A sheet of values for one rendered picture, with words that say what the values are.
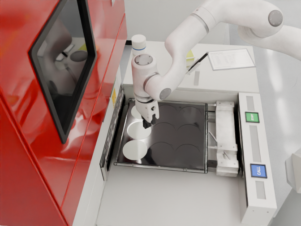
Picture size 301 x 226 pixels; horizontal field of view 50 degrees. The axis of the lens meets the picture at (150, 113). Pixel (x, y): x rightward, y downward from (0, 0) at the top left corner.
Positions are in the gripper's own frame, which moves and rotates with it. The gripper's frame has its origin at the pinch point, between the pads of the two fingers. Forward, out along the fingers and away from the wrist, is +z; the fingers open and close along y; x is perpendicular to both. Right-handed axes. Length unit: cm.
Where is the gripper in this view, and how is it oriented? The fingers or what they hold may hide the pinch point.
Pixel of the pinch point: (147, 123)
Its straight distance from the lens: 129.4
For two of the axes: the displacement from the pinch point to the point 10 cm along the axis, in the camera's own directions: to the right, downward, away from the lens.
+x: -8.2, 4.3, -3.7
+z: 0.3, 6.8, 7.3
